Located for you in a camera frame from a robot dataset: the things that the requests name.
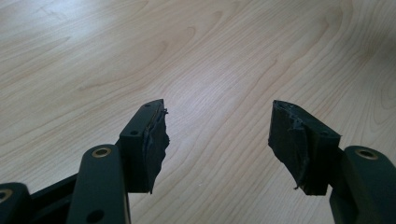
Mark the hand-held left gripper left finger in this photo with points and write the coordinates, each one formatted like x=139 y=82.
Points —
x=137 y=155

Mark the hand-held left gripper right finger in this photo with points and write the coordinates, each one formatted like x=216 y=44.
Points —
x=299 y=149

